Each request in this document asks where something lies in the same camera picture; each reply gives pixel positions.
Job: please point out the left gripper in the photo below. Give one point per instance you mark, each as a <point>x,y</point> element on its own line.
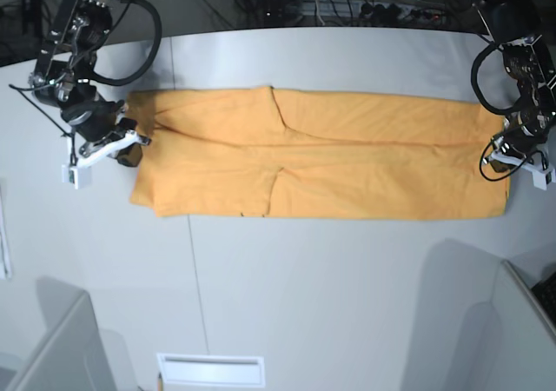
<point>523,134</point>

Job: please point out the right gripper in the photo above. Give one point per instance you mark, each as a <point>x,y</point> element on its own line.
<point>92,121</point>

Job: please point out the yellow orange T-shirt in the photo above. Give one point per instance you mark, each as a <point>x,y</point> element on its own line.
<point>267,152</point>

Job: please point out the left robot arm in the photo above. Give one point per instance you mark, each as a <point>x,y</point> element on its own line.
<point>514,28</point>

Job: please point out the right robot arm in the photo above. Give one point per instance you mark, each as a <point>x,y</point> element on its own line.
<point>65,77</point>

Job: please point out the grey partition panel right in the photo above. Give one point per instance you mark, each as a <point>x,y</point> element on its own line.
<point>526,360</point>

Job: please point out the grey partition panel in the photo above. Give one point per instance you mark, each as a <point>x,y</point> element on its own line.
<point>526,360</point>
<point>70,356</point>

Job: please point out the grey partition panel left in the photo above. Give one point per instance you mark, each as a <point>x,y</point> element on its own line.
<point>70,356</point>

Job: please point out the white power strip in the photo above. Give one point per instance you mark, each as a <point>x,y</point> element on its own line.
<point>353,11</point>

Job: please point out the pencil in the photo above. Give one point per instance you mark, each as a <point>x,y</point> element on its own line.
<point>160,386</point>

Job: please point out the white label plate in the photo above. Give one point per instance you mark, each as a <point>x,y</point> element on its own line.
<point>212,370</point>

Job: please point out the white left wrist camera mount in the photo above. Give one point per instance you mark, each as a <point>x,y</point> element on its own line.
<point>536,163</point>

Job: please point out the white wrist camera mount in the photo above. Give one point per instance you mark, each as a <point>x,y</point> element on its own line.
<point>536,163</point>
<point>78,171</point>

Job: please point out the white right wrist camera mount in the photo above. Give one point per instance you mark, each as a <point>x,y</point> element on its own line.
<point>78,171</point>

